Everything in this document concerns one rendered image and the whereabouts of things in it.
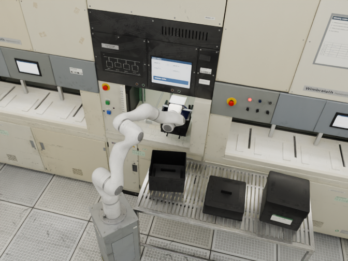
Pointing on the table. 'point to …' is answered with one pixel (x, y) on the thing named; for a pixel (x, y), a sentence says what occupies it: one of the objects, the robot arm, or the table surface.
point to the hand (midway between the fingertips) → (177, 102)
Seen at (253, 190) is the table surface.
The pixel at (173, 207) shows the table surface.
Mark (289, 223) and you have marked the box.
